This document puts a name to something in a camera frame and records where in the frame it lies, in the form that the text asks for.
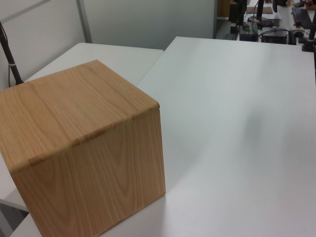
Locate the small black electronics box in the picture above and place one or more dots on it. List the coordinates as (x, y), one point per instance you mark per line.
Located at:
(248, 32)

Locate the light wooden drawer cabinet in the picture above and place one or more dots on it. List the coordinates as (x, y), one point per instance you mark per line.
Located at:
(74, 138)

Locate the black clamp camera stand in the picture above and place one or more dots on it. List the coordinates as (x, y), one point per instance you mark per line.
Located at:
(309, 37)

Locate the black computer box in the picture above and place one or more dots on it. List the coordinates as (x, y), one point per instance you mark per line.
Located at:
(275, 36)

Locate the black keyboard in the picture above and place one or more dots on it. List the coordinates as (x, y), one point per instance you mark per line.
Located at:
(302, 17)

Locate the brown board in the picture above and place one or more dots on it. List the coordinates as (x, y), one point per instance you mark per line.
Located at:
(266, 10)

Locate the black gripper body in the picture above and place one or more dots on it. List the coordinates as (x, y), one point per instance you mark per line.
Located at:
(234, 5)

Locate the black slanted stand pole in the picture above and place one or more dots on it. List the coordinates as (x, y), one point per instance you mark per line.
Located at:
(10, 56)

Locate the red emergency stop button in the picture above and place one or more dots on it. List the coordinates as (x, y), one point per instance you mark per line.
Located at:
(298, 24)

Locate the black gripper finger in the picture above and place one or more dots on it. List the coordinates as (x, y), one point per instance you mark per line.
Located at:
(233, 19)
(241, 18)

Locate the black monitor stand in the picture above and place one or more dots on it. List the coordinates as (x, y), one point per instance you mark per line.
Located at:
(259, 17)

